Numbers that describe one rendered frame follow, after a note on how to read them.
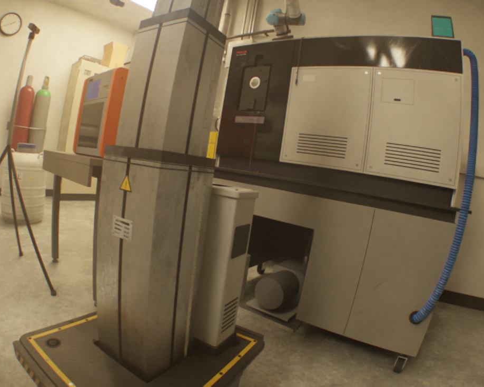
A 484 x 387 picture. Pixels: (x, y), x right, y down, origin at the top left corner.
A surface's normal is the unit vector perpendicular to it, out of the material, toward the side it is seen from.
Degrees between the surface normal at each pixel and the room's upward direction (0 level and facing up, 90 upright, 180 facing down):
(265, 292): 90
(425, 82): 90
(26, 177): 90
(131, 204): 90
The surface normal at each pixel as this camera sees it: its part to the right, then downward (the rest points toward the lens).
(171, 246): 0.88, 0.17
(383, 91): -0.57, -0.01
